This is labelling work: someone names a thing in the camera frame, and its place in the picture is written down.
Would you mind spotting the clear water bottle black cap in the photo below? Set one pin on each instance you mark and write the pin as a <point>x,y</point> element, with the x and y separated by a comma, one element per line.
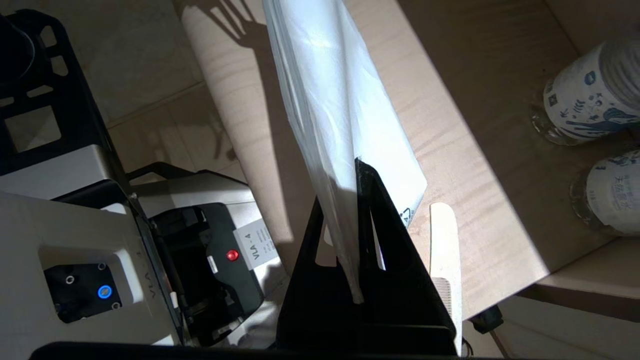
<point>590,100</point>
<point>615,195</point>

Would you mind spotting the small black plug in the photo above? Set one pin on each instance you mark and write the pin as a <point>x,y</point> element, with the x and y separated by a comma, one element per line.
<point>486,319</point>

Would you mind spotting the white plastic comb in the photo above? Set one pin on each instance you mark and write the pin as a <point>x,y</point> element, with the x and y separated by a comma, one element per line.
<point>445,240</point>

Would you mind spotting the horse print plastic pouch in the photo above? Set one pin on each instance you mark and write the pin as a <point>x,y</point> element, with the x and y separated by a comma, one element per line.
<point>340,100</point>

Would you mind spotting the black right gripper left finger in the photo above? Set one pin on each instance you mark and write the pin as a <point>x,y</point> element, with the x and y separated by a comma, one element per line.
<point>310,305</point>

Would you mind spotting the beige wooden shelf unit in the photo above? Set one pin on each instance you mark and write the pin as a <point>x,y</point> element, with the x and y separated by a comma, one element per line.
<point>500,175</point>

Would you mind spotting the grey black robot base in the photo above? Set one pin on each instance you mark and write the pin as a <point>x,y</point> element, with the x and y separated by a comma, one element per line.
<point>75,225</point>

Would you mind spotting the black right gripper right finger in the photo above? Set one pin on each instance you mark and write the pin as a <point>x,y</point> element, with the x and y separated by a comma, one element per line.
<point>410,310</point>

